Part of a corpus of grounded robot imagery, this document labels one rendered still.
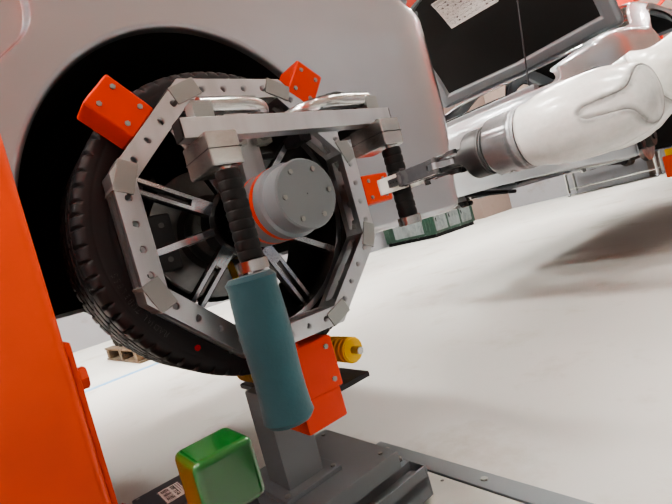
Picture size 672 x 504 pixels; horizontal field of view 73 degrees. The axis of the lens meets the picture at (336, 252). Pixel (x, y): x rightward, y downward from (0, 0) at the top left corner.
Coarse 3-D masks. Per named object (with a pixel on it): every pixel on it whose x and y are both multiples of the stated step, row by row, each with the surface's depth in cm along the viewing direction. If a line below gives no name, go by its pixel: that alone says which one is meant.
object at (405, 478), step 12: (408, 468) 113; (420, 468) 109; (396, 480) 110; (408, 480) 106; (420, 480) 108; (372, 492) 106; (384, 492) 107; (396, 492) 103; (408, 492) 105; (420, 492) 108; (432, 492) 110
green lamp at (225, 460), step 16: (224, 432) 30; (192, 448) 29; (208, 448) 28; (224, 448) 28; (240, 448) 28; (176, 464) 29; (192, 464) 27; (208, 464) 27; (224, 464) 27; (240, 464) 28; (256, 464) 29; (192, 480) 27; (208, 480) 27; (224, 480) 27; (240, 480) 28; (256, 480) 28; (192, 496) 28; (208, 496) 26; (224, 496) 27; (240, 496) 28; (256, 496) 28
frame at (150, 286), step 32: (192, 96) 84; (256, 96) 92; (288, 96) 97; (160, 128) 80; (128, 160) 76; (352, 160) 106; (128, 192) 75; (352, 192) 105; (128, 224) 74; (352, 224) 109; (128, 256) 78; (352, 256) 103; (160, 288) 76; (352, 288) 101; (192, 320) 78; (224, 320) 82; (320, 320) 95
